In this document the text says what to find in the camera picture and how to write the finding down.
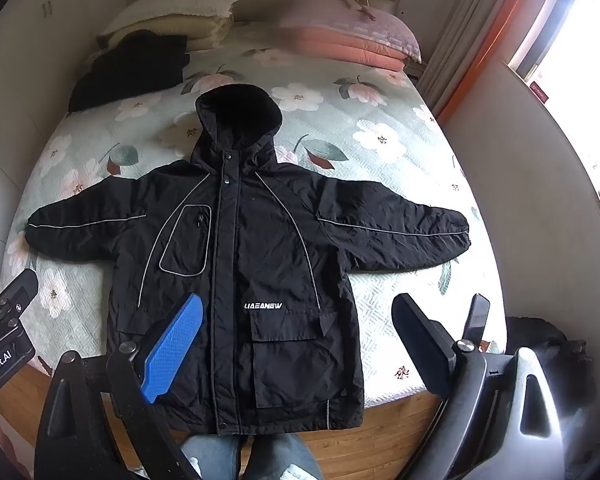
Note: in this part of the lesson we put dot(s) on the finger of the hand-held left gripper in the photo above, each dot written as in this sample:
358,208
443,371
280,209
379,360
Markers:
19,290

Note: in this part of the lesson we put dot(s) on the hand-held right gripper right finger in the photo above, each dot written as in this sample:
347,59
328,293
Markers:
422,342

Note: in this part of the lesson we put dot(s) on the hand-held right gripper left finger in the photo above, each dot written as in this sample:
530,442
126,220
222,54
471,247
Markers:
172,345

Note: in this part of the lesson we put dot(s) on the black hooded jacket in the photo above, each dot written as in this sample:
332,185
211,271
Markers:
240,270

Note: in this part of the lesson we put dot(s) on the person's blue jeans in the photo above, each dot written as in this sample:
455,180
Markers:
275,455

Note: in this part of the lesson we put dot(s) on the bed with floral bedspread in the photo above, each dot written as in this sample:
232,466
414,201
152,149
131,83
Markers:
395,185

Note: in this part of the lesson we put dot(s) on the white wardrobe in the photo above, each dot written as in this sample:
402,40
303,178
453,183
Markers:
30,70

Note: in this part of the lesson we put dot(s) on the black garment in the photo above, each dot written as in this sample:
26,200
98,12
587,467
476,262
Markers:
130,67

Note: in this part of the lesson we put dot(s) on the pink folded quilt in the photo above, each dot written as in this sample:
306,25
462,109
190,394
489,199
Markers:
340,51

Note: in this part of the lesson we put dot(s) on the cream folded quilt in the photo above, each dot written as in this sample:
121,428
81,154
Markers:
180,29

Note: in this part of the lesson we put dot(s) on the window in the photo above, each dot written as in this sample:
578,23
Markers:
575,60

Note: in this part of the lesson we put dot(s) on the white pillow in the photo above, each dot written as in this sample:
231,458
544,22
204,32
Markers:
180,5

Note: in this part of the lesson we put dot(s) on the lilac pillow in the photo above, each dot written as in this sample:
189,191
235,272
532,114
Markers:
340,22

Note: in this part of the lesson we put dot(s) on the beige curtain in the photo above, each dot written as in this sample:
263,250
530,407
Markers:
480,15

